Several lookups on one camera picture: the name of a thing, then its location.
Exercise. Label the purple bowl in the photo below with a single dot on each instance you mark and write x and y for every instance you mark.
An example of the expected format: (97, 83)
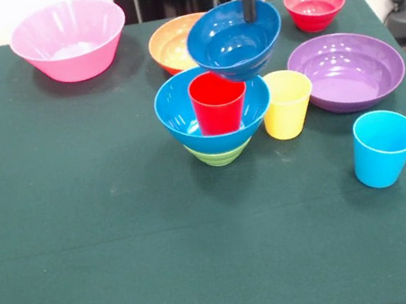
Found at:
(346, 71)

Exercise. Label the large light blue bowl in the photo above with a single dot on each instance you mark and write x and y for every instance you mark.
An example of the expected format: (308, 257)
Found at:
(175, 105)

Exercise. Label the yellow cup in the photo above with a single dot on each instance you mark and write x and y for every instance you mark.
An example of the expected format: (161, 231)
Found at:
(291, 116)

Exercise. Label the small crimson bowl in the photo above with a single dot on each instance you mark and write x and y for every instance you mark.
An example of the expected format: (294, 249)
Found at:
(315, 10)

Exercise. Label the light blue cup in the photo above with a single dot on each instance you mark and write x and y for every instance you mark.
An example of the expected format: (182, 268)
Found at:
(382, 163)

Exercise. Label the large pink bowl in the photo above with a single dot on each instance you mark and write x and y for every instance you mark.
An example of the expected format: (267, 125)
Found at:
(71, 53)

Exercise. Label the red cup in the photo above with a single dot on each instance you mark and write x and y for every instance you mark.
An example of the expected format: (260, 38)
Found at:
(218, 114)

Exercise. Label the orange bowl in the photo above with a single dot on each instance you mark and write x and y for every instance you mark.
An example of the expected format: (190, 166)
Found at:
(169, 47)

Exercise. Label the green bowl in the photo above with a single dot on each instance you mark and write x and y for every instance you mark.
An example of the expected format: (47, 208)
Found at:
(219, 157)

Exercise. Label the dark green tablecloth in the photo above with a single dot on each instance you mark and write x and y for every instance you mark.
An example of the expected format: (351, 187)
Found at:
(224, 274)

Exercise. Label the small dark blue bowl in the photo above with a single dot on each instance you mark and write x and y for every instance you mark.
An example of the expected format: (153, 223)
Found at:
(232, 52)

